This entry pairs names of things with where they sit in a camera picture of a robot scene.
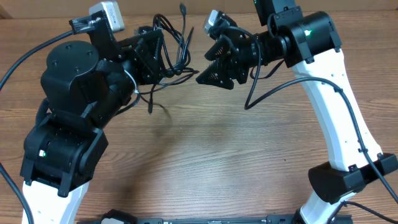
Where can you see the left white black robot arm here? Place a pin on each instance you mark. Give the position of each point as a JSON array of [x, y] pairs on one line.
[[86, 84]]

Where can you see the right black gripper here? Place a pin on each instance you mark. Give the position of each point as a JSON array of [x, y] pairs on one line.
[[231, 65]]

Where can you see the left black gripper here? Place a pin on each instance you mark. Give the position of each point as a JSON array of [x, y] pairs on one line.
[[147, 64]]

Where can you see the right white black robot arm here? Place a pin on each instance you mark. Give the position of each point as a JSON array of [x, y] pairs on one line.
[[310, 46]]

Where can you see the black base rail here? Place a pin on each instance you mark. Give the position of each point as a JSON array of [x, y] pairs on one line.
[[116, 216]]

